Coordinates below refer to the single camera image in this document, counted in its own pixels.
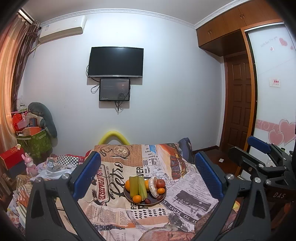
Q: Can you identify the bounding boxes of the brown wooden door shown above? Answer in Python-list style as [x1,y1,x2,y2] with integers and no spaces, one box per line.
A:
[221,53,251,153]

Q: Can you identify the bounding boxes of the white air conditioner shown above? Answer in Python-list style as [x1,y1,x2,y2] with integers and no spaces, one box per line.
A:
[39,15,86,44]

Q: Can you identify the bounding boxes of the red gift box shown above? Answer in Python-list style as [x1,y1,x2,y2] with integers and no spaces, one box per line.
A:
[1,147,25,170]

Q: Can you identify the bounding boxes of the red tomato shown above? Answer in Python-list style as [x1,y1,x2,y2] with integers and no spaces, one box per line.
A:
[157,179,166,189]

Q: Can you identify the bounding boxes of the green storage box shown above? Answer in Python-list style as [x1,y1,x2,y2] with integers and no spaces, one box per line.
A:
[16,130,53,161]

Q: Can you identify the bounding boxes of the large orange with sticker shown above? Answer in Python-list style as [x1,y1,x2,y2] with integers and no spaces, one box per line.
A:
[125,180,130,192]

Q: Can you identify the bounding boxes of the pink rabbit toy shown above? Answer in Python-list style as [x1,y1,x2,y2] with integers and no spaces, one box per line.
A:
[22,153,38,177]

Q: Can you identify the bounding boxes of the dark purple plate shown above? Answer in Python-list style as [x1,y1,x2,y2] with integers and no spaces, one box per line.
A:
[123,182,167,207]

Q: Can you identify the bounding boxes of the dark red grape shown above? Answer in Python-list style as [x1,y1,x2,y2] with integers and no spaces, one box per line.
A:
[144,198,151,204]

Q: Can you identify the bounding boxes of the wooden overhead cabinet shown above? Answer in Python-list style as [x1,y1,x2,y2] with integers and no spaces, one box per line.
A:
[197,1,280,57]

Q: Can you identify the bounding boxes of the yellow foam tube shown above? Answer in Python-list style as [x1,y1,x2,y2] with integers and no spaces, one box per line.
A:
[98,131,130,145]

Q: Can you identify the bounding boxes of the large plain orange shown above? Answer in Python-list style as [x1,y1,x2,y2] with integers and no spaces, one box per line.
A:
[144,180,149,191]

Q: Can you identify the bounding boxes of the grey plush toy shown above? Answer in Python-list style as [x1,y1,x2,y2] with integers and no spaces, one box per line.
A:
[28,102,57,138]

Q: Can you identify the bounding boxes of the black wall television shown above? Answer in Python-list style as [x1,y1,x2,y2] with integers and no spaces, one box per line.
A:
[87,47,144,78]

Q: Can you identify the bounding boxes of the orange striped curtain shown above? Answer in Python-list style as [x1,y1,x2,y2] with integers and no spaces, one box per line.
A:
[1,14,40,152]

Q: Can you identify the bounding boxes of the small tangerine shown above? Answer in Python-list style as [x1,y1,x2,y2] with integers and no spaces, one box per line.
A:
[157,188,166,195]
[132,195,142,203]

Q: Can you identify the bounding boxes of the white sliding wardrobe door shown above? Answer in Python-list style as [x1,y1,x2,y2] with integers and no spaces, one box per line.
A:
[246,23,295,153]

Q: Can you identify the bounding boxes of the black monitor cables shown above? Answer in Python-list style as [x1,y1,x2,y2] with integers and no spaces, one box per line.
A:
[85,64,132,115]

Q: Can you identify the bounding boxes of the small black wall monitor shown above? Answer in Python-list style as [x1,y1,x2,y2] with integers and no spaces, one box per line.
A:
[99,78,130,101]

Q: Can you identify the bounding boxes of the printed newspaper pattern tablecloth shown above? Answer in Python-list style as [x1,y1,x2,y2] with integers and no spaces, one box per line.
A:
[6,143,220,240]

